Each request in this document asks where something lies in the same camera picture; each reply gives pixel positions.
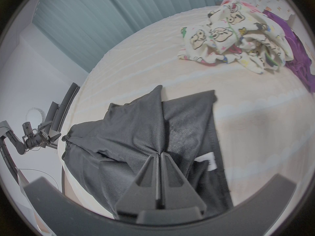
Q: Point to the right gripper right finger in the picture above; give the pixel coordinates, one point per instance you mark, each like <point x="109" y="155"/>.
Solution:
<point x="174" y="195"/>

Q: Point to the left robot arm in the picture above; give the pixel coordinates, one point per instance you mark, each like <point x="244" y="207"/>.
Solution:
<point x="19" y="144"/>

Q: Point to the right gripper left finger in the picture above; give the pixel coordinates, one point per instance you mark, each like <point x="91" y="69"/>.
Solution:
<point x="145" y="195"/>

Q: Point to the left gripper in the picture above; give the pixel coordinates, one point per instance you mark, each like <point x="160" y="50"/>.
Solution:
<point x="50" y="136"/>

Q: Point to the purple garment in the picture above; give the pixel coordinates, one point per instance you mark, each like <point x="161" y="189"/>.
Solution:
<point x="297" y="50"/>

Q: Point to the black shorts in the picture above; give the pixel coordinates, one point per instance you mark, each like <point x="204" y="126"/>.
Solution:
<point x="137" y="126"/>

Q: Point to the white printed pillow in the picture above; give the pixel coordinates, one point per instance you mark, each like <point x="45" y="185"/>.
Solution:
<point x="270" y="1"/>

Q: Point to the pile of clothes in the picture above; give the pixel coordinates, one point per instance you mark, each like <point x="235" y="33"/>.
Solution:
<point x="221" y="36"/>

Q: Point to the blue-green curtain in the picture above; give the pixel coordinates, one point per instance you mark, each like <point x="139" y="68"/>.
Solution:
<point x="98" y="21"/>

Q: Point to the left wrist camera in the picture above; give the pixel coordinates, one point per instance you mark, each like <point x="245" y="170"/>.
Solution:
<point x="27" y="128"/>

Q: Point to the bed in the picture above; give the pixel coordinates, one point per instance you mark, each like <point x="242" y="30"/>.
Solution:
<point x="246" y="131"/>

